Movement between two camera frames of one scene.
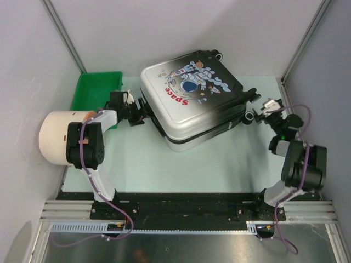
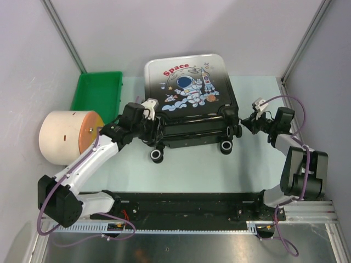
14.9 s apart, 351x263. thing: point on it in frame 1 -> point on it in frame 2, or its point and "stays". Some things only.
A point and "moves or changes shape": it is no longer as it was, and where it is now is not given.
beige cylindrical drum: x=53 y=134 stays
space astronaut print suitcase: x=194 y=98 moves or changes shape
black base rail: x=185 y=207 stays
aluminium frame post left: x=51 y=10 stays
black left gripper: x=138 y=119 -> x=153 y=135
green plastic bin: x=92 y=90 stays
